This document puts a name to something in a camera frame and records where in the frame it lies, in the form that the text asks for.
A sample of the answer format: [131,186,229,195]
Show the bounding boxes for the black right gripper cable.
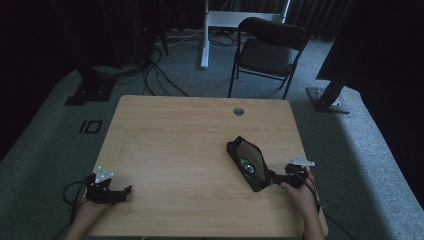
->
[295,171,355,240]

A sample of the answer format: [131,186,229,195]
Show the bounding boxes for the white floor cable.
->
[155,27,205,48]

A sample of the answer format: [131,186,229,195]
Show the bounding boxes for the black stand with square base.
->
[64,64,118,107]

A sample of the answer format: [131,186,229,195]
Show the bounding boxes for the black floor cables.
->
[113,31,191,98]

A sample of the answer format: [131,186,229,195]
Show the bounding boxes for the black zip case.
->
[226,135,272,193]

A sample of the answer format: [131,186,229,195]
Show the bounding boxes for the dark curtain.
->
[287,0,355,42]

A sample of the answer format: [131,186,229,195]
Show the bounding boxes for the person's left hand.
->
[74,199,112,225]

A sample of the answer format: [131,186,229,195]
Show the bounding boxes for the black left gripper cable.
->
[62,179,90,225]

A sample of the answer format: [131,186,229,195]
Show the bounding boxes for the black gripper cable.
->
[295,171,355,240]
[62,179,90,225]

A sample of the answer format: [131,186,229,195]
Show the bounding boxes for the black folding chair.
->
[227,16,312,101]

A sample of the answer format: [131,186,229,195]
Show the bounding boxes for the black stand with grey base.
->
[306,49,352,115]

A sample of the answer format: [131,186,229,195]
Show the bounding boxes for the white desk frame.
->
[200,0,292,70]

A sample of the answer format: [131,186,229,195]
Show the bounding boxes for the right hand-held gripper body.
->
[278,155,316,190]

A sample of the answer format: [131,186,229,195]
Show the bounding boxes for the person's right hand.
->
[280,169,318,218]

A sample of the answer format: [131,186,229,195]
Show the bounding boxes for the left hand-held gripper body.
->
[85,166,128,205]

